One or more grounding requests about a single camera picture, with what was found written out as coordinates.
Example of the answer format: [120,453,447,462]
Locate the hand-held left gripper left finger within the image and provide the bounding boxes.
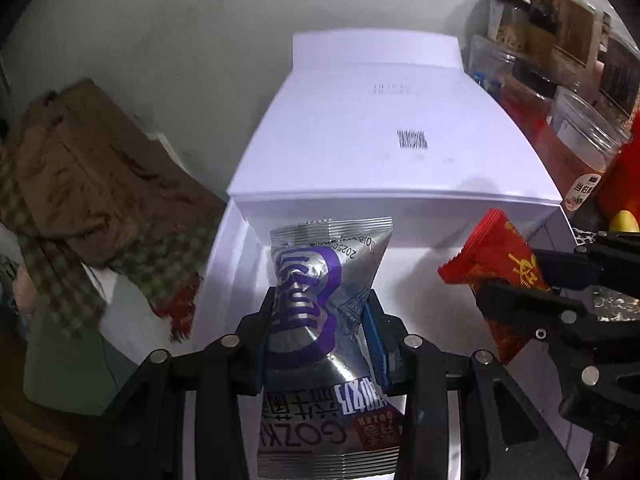
[75,285,277,480]

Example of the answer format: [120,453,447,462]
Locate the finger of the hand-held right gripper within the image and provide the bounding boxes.
[475,281,640,441]
[532,232,640,291]

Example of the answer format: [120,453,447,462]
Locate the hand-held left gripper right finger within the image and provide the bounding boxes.
[362,296,586,480]

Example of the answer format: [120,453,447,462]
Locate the small red snack packet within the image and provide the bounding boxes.
[437,208,553,366]

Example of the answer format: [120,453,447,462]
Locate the silver purple snack packet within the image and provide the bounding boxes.
[256,216,402,480]

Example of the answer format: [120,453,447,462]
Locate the white gift box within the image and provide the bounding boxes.
[182,32,593,480]

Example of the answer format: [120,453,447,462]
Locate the red plastic bottle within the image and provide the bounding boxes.
[597,110,640,231]

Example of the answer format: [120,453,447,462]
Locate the clear jar orange label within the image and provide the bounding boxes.
[532,85,633,213]

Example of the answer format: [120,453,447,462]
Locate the grey green cloth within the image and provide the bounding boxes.
[24,265,137,417]

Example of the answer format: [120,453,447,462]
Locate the black lid jar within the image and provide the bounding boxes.
[500,57,559,128]

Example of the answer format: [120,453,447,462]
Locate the green checked scarf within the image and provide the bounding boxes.
[0,145,207,342]

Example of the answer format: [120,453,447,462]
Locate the brown jacket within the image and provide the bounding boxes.
[10,79,228,268]

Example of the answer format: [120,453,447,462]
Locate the tall jar brown label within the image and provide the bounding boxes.
[554,0,604,86]

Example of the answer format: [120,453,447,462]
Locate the clear jar dark contents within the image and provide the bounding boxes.
[527,0,560,56]

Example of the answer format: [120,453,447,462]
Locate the clear jar of nuts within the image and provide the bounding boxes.
[487,0,532,46]

